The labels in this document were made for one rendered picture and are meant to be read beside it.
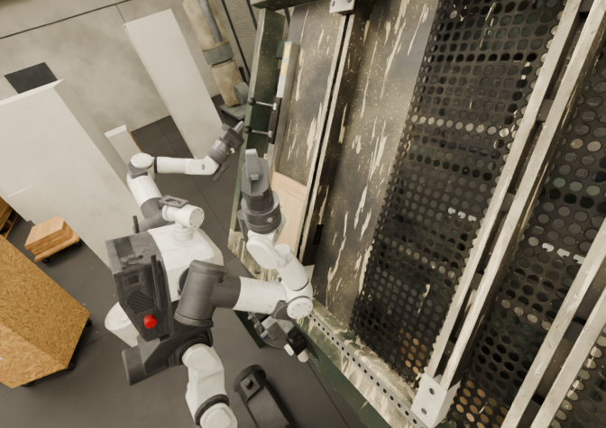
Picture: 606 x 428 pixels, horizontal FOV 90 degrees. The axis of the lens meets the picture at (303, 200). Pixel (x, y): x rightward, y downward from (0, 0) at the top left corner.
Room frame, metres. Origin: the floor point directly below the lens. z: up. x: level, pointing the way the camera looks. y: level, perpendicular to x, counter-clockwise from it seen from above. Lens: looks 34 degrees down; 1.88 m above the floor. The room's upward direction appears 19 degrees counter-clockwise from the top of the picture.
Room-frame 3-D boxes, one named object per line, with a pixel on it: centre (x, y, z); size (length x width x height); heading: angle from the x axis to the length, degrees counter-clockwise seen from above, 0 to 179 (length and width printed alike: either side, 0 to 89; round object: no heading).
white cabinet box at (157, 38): (4.90, 1.17, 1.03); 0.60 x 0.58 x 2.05; 20
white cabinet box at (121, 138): (5.49, 2.77, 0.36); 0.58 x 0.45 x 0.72; 110
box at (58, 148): (3.15, 2.02, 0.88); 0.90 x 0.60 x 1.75; 20
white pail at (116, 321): (1.62, 1.46, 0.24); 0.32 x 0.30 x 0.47; 20
